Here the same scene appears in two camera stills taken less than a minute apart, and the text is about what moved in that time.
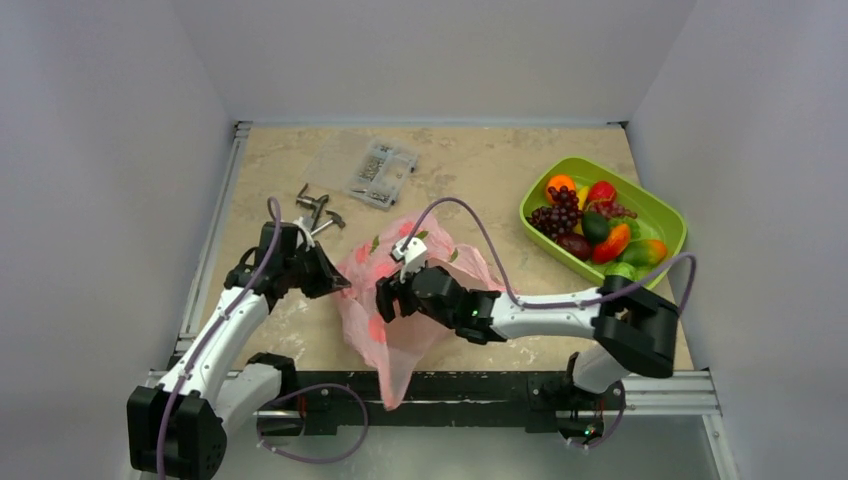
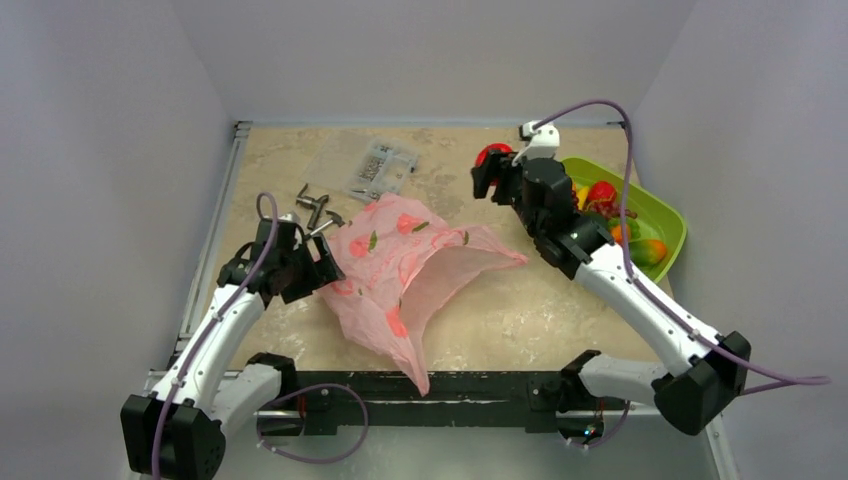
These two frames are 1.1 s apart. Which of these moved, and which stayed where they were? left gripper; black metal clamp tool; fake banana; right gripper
Moved: right gripper
Stayed: left gripper; black metal clamp tool; fake banana
